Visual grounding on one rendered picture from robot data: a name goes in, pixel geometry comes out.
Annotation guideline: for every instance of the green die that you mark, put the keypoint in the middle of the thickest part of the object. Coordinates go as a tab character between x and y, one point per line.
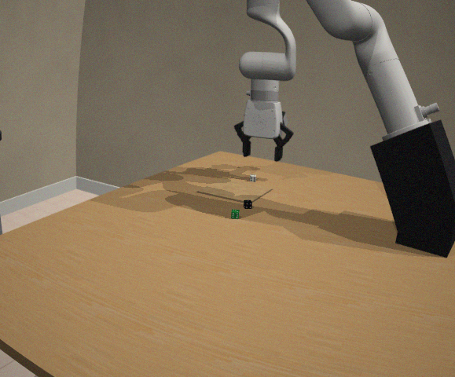
235	214

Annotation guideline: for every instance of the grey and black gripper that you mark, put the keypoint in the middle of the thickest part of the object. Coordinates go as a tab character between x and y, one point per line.
263	120

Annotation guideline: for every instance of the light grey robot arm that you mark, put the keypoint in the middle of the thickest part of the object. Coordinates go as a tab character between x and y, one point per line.
346	20

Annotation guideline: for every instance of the brown mat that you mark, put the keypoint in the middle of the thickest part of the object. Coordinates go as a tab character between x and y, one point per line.
235	190

